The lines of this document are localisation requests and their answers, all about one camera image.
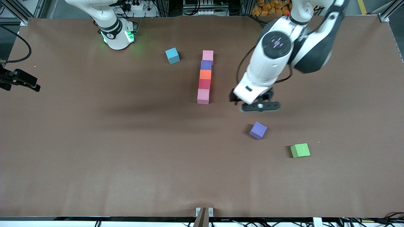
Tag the purple foam cube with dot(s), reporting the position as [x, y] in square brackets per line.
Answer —
[258, 130]
[206, 65]

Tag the teal foam cube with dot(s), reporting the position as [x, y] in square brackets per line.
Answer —
[172, 56]

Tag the green foam cube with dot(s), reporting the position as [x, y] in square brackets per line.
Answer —
[300, 150]

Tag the brown table cover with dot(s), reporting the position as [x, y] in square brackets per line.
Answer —
[63, 189]

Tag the metal clamp bracket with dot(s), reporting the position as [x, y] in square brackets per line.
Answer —
[204, 216]

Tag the orange snack bags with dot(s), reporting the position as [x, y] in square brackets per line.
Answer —
[268, 6]

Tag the white power strip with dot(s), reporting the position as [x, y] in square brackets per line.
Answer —
[135, 6]

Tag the orange foam cube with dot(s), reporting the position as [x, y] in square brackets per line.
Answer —
[205, 74]

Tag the pink foam cube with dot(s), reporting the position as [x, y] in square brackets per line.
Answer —
[207, 55]
[203, 96]

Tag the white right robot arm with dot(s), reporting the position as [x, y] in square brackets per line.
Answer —
[116, 39]

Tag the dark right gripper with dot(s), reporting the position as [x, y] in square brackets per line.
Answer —
[19, 78]

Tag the aluminium frame post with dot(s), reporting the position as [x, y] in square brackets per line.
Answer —
[19, 12]
[389, 14]

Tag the red foam cube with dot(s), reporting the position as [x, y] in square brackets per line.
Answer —
[204, 84]

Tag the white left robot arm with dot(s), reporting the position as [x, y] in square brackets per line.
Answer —
[268, 69]

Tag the white edge bracket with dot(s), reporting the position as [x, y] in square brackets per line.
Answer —
[317, 222]

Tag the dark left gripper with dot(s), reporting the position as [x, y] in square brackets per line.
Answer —
[234, 96]

